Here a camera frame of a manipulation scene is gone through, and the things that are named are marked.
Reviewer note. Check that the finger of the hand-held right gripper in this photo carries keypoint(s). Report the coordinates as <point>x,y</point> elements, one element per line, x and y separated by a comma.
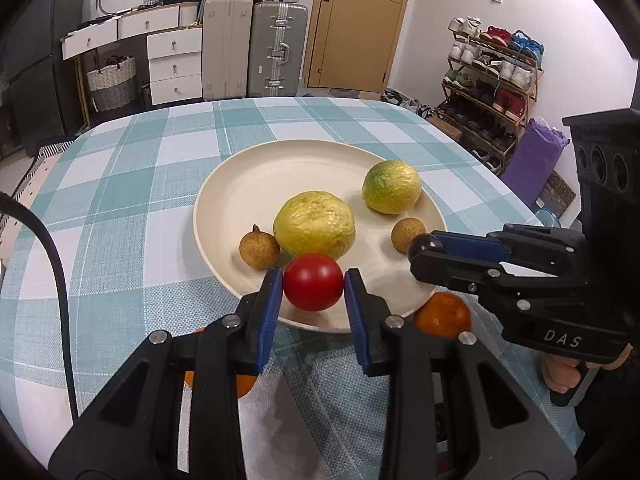
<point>470,246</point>
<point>450,272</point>

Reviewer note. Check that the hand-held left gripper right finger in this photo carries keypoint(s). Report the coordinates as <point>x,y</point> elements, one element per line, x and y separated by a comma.
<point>355,315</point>

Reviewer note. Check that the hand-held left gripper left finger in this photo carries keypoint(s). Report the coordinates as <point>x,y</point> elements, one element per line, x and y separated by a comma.
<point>267,315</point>

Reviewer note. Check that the round brown longan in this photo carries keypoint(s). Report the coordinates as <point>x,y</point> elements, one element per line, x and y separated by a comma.
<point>405,235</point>

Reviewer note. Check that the brown longan with stem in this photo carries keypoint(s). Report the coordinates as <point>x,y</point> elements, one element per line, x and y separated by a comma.
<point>259,250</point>

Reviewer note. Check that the green-yellow citrus fruit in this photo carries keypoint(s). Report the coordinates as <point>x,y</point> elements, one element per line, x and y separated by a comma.
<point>391,187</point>

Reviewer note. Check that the large yellow wrinkled fruit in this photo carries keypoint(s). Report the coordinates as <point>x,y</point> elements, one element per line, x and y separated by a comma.
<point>315,222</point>

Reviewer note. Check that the cream round plate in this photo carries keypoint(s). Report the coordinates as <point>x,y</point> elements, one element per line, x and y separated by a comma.
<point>280,175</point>

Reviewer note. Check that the person's right hand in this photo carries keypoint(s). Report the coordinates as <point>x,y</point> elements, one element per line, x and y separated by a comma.
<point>557,375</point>

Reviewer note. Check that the orange mandarin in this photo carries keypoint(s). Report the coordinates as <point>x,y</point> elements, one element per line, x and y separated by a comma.
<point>442,312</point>
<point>245,385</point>

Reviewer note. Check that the light blue bowl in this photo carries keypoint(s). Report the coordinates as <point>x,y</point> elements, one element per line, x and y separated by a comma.
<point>549,217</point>

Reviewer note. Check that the patterned brown bag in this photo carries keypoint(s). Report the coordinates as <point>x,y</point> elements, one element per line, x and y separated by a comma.
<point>560,192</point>

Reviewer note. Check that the purple bag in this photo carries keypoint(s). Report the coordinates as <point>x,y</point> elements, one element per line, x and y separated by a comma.
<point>532,160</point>

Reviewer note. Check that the brown cardboard box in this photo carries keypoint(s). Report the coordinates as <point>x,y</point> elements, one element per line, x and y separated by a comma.
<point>445,130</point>

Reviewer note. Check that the pile of floor shoes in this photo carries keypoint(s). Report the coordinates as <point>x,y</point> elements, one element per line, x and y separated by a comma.
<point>405,102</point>

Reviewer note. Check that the wooden shoe rack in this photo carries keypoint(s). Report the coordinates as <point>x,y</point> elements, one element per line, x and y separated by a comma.
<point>534,80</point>

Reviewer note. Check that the group of assorted shoes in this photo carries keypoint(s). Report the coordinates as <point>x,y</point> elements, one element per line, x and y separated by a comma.
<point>500,70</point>

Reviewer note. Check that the teal checked tablecloth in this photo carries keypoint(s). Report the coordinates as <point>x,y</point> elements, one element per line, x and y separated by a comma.
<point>125,185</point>

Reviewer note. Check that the tan wooden door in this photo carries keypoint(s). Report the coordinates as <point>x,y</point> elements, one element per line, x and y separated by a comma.
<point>360,40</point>

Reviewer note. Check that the white drawer dresser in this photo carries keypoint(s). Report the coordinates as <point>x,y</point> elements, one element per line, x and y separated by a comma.
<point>172,67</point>

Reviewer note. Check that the silver suitcase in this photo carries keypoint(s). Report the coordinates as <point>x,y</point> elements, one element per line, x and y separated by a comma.
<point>277,50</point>

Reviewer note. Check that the beige suitcase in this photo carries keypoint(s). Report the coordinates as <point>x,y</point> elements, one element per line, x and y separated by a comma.
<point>227,50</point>

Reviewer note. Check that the woven laundry basket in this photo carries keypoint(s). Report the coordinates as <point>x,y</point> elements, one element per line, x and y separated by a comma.
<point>112,87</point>

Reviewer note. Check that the dark grey refrigerator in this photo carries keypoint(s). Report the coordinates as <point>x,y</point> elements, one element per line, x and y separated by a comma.
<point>35,85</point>

